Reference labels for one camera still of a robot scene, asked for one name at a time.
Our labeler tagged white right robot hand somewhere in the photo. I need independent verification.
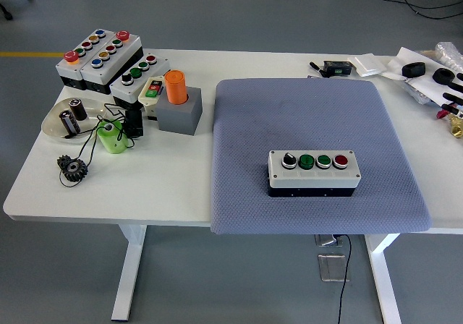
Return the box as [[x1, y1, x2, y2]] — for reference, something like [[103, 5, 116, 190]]
[[440, 72, 463, 119]]

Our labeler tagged grey four-control button box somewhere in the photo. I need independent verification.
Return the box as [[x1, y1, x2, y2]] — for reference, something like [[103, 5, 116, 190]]
[[267, 149, 362, 198], [109, 52, 171, 110]]

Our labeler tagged grey five-button control box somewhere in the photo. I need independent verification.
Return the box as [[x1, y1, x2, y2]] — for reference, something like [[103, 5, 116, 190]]
[[55, 28, 109, 90], [79, 30, 145, 95]]

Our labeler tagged clear plastic bag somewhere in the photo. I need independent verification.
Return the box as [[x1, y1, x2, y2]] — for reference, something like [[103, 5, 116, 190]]
[[402, 80, 433, 105]]

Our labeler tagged white foam sheet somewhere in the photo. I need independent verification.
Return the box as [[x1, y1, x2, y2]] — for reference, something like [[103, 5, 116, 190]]
[[383, 47, 463, 108]]

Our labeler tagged small black module box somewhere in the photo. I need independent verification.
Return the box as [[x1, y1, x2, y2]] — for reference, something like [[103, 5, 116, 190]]
[[323, 60, 352, 78]]

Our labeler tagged grey-blue textured mat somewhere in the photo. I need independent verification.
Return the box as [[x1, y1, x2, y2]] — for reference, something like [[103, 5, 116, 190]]
[[209, 77, 433, 236]]

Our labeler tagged metal floor socket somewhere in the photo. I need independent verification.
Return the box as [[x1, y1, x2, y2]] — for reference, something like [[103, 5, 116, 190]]
[[314, 234, 344, 247]]

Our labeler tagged white table leg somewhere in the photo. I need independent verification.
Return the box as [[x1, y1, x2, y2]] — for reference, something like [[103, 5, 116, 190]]
[[364, 233, 402, 324], [110, 224, 148, 321]]

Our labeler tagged metal floor plate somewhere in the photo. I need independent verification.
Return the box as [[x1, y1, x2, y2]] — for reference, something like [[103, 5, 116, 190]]
[[317, 253, 350, 283]]

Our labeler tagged grey square block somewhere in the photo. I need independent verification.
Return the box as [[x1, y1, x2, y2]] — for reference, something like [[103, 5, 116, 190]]
[[155, 87, 203, 136]]

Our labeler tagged orange ribbed cylinder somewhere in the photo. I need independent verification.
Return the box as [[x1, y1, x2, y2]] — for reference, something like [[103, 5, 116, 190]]
[[164, 69, 188, 106]]

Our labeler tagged small black device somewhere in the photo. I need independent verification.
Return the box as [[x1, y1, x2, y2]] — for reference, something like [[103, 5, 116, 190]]
[[122, 108, 145, 139]]

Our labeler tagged green plastic cylinder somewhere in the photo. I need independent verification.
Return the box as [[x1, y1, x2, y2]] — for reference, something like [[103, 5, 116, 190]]
[[95, 120, 129, 155]]

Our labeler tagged black cylindrical capacitor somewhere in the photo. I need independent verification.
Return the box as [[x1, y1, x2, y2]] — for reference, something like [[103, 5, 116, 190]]
[[68, 98, 88, 122], [59, 109, 81, 136]]

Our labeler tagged black metal gear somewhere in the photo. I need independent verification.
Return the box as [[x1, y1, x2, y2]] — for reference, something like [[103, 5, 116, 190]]
[[56, 154, 89, 184]]

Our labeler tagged clear shallow dish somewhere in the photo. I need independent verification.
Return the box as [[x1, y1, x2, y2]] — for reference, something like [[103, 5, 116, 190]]
[[41, 98, 109, 145]]

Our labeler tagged black rubber ring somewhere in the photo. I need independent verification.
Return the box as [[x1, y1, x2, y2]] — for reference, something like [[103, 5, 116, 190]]
[[401, 61, 427, 79], [432, 67, 457, 85]]

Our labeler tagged brass valve red handle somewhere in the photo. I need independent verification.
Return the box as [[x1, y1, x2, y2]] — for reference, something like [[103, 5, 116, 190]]
[[436, 108, 463, 139]]

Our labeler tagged black power cable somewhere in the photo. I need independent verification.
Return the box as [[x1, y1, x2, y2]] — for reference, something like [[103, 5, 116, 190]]
[[336, 234, 352, 324]]

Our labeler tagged beige red-green switch pendant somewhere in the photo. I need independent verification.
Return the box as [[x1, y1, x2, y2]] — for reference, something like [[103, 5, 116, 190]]
[[137, 76, 167, 108]]

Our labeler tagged thin black wire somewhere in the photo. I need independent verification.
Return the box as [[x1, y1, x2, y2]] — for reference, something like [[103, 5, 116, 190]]
[[59, 103, 145, 188]]

